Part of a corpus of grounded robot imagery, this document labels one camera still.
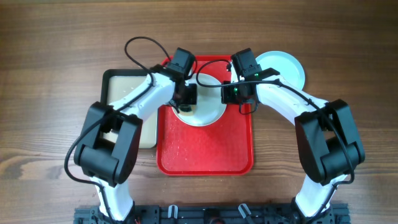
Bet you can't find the green and yellow sponge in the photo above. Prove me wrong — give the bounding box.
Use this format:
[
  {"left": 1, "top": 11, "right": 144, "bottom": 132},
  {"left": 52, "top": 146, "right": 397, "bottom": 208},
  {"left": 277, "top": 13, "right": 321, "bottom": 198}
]
[{"left": 178, "top": 105, "right": 196, "bottom": 116}]

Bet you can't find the red plastic tray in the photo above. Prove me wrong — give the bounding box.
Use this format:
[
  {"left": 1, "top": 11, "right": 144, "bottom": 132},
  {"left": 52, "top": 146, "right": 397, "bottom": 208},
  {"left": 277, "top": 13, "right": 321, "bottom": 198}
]
[{"left": 155, "top": 55, "right": 254, "bottom": 177}]

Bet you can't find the white round plate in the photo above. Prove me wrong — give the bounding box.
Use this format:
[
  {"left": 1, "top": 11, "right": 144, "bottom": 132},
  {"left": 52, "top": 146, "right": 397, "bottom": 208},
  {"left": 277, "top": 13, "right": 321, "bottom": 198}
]
[{"left": 172, "top": 85, "right": 226, "bottom": 127}]

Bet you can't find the light blue round plate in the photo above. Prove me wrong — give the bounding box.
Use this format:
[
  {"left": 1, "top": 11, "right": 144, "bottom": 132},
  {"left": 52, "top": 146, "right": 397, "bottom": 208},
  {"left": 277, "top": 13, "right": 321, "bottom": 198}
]
[{"left": 256, "top": 51, "right": 305, "bottom": 90}]

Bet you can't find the black tray of soapy water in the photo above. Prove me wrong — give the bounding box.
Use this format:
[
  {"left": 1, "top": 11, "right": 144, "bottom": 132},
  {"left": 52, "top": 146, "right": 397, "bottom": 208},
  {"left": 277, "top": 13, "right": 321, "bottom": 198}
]
[{"left": 100, "top": 69, "right": 158, "bottom": 149}]

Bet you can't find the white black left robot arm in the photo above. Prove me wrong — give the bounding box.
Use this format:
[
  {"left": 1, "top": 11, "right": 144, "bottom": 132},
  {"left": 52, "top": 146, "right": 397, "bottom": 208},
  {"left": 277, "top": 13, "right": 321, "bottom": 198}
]
[{"left": 66, "top": 62, "right": 196, "bottom": 223}]

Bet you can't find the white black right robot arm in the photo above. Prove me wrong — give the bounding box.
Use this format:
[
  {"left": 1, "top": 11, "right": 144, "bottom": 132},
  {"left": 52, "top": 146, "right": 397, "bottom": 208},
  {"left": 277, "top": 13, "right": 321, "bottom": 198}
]
[{"left": 222, "top": 68, "right": 365, "bottom": 223}]

